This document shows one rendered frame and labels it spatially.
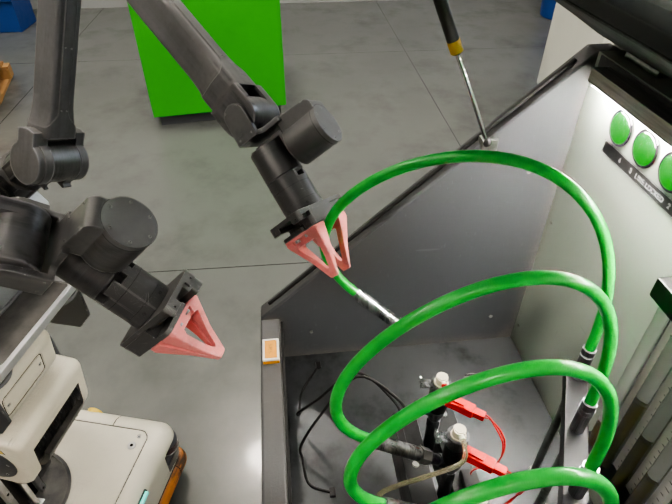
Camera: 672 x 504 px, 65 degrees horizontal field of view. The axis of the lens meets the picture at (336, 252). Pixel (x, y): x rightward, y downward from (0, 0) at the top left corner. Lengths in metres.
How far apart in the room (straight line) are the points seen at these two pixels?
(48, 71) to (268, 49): 2.98
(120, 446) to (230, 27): 2.83
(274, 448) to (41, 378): 0.59
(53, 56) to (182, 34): 0.27
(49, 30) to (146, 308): 0.56
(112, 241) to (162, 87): 3.48
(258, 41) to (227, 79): 3.14
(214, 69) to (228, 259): 2.00
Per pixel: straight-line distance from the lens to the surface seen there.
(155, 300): 0.61
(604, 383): 0.54
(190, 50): 0.82
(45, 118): 1.04
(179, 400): 2.18
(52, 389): 1.27
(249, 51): 3.92
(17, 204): 0.60
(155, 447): 1.75
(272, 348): 0.99
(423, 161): 0.63
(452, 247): 1.01
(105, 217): 0.54
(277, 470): 0.87
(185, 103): 4.03
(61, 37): 1.02
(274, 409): 0.93
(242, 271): 2.64
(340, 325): 1.09
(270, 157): 0.74
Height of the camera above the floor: 1.71
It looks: 39 degrees down
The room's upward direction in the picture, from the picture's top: straight up
